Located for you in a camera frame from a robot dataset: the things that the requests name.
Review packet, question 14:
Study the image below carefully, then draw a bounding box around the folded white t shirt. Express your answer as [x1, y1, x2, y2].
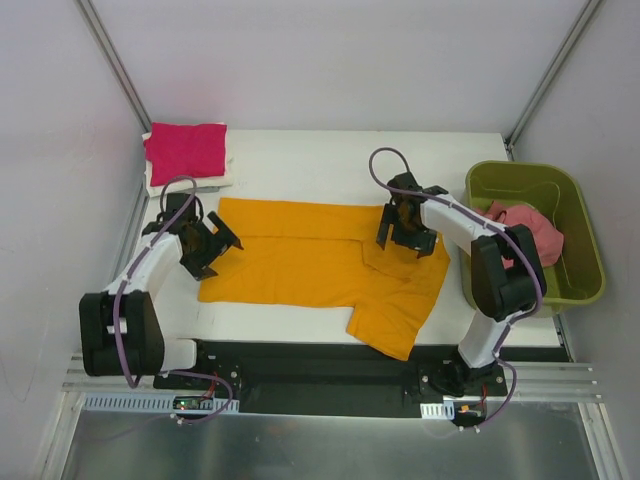
[141, 122, 236, 199]

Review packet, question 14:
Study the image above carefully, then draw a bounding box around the aluminium frame post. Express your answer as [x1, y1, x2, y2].
[74, 0, 151, 132]
[504, 0, 605, 154]

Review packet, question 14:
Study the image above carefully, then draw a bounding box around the salmon pink t shirt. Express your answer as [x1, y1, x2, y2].
[474, 201, 564, 268]

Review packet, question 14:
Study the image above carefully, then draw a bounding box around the right aluminium frame post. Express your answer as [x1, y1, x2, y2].
[504, 0, 605, 154]

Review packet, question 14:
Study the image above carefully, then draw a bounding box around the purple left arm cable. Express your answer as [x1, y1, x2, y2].
[112, 176, 236, 426]

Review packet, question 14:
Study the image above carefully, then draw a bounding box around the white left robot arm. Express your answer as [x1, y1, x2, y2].
[79, 193, 242, 389]

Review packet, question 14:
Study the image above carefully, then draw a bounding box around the left aluminium frame post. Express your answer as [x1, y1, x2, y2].
[74, 0, 151, 132]

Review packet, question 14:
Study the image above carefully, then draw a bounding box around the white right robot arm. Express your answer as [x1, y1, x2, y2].
[376, 171, 546, 397]

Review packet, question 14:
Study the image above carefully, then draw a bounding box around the folded magenta t shirt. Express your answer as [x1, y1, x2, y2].
[143, 121, 229, 187]

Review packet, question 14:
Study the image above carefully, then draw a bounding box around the white cable duct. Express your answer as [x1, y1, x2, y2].
[420, 400, 455, 421]
[83, 393, 240, 416]

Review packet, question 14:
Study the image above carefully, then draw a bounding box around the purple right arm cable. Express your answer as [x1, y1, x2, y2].
[368, 147, 545, 435]

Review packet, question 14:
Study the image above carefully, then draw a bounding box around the olive green plastic basket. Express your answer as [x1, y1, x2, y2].
[463, 161, 606, 318]

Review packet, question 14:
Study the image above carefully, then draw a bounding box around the left white cable duct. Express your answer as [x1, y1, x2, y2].
[83, 393, 240, 416]

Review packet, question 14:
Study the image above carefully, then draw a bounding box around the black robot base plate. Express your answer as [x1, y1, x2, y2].
[152, 335, 506, 416]

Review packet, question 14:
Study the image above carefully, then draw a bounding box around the right white cable duct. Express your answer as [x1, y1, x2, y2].
[420, 400, 455, 421]

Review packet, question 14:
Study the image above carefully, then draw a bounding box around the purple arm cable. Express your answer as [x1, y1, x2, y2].
[368, 147, 545, 435]
[112, 176, 236, 426]

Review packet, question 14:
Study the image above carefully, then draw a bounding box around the orange t shirt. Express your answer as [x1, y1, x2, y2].
[198, 198, 450, 361]

